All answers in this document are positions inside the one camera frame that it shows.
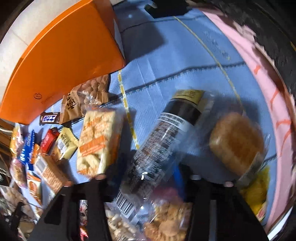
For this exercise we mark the rice cracker snack pack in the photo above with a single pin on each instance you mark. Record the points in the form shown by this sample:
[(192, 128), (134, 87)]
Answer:
[(99, 140)]

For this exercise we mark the blue checked tablecloth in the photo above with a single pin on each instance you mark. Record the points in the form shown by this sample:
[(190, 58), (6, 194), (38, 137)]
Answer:
[(165, 55)]

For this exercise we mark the yellow snack packet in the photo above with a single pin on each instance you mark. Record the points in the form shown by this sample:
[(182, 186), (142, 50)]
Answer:
[(255, 194)]

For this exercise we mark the red snack bar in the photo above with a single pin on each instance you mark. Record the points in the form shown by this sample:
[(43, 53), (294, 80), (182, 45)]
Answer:
[(49, 140)]

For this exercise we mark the pink cloth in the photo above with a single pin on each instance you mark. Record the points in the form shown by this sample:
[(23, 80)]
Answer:
[(281, 109)]

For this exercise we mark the yellow peanut candy bar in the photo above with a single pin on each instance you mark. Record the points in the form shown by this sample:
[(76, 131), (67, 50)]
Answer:
[(65, 146)]

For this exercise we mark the orange cardboard box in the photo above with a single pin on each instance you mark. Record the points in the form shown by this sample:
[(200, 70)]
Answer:
[(81, 43)]

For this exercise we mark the blue snack packet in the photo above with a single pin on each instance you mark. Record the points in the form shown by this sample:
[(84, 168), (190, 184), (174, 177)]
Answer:
[(27, 151)]

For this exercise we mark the dark chocolate bar wrapper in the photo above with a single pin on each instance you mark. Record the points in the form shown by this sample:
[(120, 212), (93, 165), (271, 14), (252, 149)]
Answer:
[(49, 118)]

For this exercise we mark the peanut cookie bag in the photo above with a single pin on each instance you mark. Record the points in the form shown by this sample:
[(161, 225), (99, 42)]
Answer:
[(164, 217)]

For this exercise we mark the orange small snack packet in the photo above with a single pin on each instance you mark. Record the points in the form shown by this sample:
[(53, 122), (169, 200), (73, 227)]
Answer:
[(35, 187)]

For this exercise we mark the orange cracker pack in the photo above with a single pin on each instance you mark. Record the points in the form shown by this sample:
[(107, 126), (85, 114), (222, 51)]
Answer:
[(45, 167)]

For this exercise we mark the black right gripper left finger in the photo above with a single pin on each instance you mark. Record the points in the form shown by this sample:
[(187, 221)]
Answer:
[(61, 219)]

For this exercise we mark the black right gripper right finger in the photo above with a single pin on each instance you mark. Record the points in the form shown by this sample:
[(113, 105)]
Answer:
[(218, 211)]

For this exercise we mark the clear bread package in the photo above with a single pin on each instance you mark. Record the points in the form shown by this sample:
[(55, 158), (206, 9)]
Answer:
[(209, 132)]

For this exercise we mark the brown peanut snack bag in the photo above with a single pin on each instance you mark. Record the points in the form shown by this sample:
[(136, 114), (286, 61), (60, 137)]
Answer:
[(93, 92)]

